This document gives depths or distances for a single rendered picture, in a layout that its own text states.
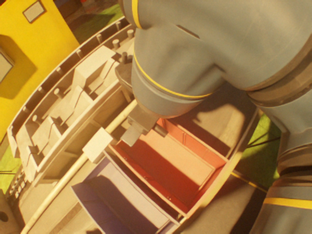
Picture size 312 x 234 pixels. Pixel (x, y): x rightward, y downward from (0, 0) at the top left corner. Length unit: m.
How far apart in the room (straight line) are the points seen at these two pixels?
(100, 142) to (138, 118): 0.31
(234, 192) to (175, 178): 0.55
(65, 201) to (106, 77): 0.60
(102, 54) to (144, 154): 0.46
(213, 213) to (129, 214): 0.56
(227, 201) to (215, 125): 0.56
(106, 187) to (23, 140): 0.46
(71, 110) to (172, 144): 0.43
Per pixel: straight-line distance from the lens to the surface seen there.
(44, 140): 0.67
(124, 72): 0.25
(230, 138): 0.59
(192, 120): 0.59
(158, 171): 0.54
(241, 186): 1.01
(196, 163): 0.54
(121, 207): 0.59
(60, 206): 0.79
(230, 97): 0.68
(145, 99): 0.17
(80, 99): 0.56
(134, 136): 0.29
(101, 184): 0.62
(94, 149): 0.55
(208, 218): 0.97
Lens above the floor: 1.28
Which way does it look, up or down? 61 degrees down
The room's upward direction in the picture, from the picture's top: 22 degrees counter-clockwise
